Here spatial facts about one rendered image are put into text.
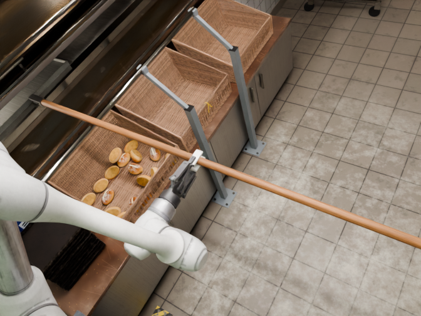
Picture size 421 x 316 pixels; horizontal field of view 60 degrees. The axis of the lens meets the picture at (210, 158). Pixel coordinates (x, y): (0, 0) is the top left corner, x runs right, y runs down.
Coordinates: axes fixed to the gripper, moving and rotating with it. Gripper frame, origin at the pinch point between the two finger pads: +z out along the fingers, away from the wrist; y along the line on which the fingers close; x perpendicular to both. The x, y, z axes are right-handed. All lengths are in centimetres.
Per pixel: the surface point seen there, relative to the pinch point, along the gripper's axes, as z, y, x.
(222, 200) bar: 34, 117, -36
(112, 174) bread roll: -2, 55, -77
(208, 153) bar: 37, 61, -34
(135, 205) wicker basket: -14, 47, -45
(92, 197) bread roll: -19, 55, -79
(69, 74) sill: 20, 0, -94
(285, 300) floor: -7, 118, 32
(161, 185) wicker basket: 5, 57, -45
